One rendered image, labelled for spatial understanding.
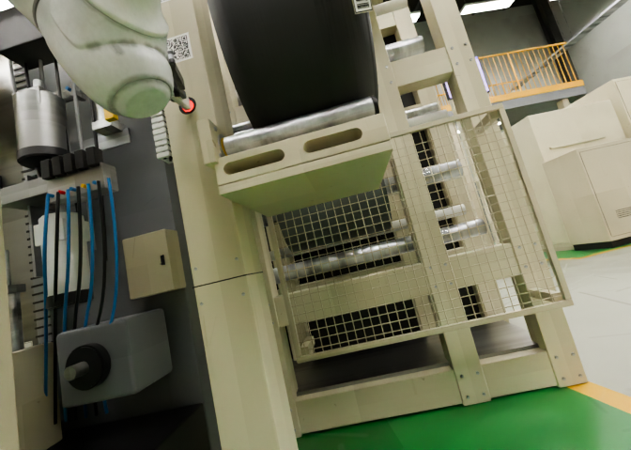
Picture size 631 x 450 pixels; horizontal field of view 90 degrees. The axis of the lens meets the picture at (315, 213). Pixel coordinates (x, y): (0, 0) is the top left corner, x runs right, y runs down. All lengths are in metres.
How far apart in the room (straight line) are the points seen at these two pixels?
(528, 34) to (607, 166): 10.77
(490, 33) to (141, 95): 14.56
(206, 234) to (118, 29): 0.46
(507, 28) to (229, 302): 14.94
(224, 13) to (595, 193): 4.81
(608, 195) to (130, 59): 5.13
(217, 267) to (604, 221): 4.77
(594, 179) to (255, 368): 4.81
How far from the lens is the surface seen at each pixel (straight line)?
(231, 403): 0.82
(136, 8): 0.47
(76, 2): 0.48
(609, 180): 5.31
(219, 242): 0.77
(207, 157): 0.69
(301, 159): 0.64
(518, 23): 15.69
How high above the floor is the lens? 0.60
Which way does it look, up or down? 9 degrees up
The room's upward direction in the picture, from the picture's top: 13 degrees counter-clockwise
